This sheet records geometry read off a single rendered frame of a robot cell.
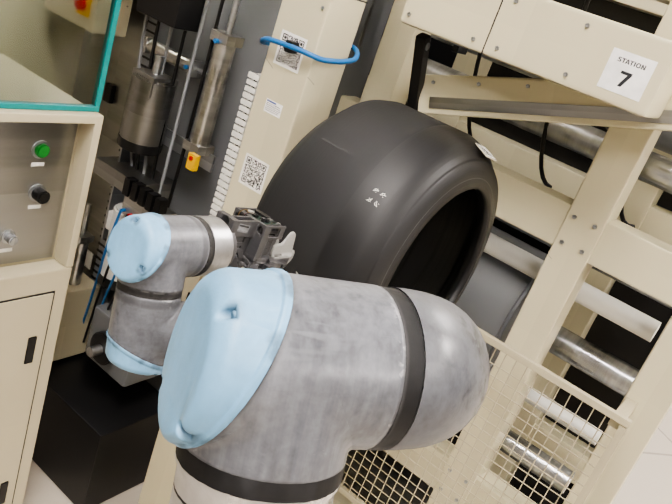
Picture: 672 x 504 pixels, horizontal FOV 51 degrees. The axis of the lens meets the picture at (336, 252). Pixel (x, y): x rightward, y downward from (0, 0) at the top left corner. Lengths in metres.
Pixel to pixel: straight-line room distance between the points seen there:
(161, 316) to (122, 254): 0.10
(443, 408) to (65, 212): 1.33
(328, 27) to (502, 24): 0.38
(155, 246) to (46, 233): 0.80
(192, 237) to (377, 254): 0.41
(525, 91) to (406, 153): 0.50
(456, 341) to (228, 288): 0.16
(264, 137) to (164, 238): 0.73
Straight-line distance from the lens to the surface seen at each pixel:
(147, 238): 0.95
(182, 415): 0.44
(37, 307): 1.75
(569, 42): 1.59
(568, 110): 1.72
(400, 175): 1.31
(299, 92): 1.58
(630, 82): 1.55
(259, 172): 1.66
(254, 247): 1.12
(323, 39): 1.57
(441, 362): 0.47
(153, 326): 0.99
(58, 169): 1.66
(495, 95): 1.78
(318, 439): 0.45
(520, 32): 1.63
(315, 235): 1.31
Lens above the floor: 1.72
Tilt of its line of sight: 21 degrees down
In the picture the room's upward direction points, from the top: 20 degrees clockwise
